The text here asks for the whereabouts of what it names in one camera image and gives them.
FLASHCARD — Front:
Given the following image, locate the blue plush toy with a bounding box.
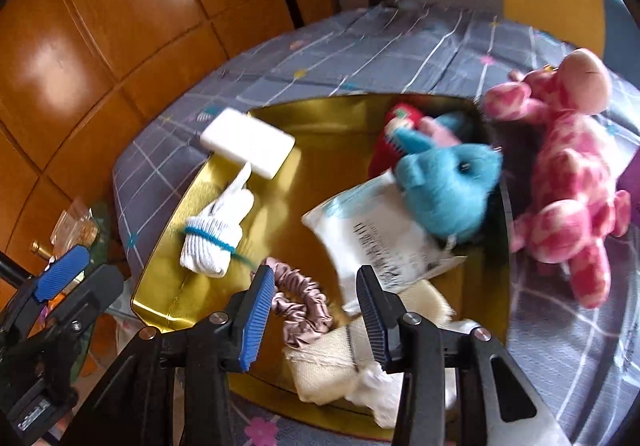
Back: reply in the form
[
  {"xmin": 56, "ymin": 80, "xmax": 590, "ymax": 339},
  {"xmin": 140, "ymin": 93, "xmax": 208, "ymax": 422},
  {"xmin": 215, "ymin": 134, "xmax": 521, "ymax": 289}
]
[{"xmin": 395, "ymin": 112, "xmax": 503, "ymax": 244}]

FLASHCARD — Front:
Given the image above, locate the white printed packet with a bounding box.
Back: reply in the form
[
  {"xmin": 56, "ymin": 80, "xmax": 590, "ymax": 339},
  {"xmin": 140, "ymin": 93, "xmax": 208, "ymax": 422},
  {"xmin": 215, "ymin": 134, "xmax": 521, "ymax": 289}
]
[{"xmin": 301, "ymin": 170, "xmax": 468, "ymax": 314}]

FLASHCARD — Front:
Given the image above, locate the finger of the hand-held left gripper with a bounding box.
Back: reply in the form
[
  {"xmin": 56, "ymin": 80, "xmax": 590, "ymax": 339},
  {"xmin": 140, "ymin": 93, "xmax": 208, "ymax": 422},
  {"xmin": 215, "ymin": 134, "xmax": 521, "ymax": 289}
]
[
  {"xmin": 0, "ymin": 245, "xmax": 92, "ymax": 344},
  {"xmin": 47, "ymin": 265, "xmax": 125, "ymax": 333}
]

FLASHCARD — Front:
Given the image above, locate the pink scrunchie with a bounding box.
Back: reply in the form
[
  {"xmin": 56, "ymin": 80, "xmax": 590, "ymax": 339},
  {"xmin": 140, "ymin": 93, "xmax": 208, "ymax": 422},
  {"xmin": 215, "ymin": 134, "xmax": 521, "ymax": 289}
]
[{"xmin": 265, "ymin": 257, "xmax": 335, "ymax": 347}]

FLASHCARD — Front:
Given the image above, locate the gold box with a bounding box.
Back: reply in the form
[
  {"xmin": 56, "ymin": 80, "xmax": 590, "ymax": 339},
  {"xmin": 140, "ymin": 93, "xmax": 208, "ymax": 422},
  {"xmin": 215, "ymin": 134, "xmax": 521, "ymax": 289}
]
[{"xmin": 129, "ymin": 93, "xmax": 513, "ymax": 442}]

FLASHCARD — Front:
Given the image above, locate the clear plastic packet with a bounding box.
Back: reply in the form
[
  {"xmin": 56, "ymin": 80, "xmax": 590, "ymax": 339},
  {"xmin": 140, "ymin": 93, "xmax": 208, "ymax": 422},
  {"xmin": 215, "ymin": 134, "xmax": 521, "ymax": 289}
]
[{"xmin": 52, "ymin": 198, "xmax": 101, "ymax": 247}]

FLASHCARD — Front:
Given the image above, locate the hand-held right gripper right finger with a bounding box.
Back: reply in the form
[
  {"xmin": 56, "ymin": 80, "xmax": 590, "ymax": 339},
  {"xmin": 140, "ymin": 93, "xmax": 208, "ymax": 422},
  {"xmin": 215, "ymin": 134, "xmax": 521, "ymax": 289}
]
[{"xmin": 355, "ymin": 265, "xmax": 571, "ymax": 446}]

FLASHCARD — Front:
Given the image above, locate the white knit glove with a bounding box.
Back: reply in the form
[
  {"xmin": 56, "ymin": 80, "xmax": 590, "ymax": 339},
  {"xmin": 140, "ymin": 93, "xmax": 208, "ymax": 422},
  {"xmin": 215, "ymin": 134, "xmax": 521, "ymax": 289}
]
[{"xmin": 179, "ymin": 163, "xmax": 255, "ymax": 279}]

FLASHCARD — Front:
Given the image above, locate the white foam block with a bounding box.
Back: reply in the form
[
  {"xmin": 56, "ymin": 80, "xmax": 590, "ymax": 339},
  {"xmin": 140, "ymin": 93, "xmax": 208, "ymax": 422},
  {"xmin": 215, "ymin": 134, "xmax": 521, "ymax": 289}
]
[{"xmin": 200, "ymin": 107, "xmax": 297, "ymax": 181}]

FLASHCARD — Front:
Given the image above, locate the red plush toy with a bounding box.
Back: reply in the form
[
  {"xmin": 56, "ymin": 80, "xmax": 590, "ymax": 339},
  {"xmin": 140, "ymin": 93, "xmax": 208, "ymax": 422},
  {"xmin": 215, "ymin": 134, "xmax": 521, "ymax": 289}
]
[{"xmin": 369, "ymin": 102, "xmax": 426, "ymax": 179}]

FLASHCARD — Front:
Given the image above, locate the pink spotted plush toy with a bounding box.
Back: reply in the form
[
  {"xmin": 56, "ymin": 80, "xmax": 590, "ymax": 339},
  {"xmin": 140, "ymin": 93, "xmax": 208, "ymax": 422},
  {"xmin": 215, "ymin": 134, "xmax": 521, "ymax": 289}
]
[{"xmin": 481, "ymin": 47, "xmax": 632, "ymax": 309}]

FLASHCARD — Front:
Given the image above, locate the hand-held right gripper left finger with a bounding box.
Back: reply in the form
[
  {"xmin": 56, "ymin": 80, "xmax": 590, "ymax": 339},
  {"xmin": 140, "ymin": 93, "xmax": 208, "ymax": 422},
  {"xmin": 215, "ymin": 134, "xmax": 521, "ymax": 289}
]
[{"xmin": 65, "ymin": 265, "xmax": 277, "ymax": 446}]

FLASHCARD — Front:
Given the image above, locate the cream cloth roll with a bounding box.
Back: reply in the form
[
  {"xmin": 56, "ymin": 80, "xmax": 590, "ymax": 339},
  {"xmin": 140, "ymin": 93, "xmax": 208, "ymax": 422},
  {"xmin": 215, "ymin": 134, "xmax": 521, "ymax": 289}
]
[{"xmin": 282, "ymin": 278, "xmax": 481, "ymax": 404}]

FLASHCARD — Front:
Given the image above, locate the white cloth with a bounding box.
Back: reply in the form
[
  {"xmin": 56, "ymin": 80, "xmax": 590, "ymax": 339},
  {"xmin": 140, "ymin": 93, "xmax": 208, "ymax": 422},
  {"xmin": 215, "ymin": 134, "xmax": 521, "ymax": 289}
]
[{"xmin": 350, "ymin": 361, "xmax": 461, "ymax": 429}]

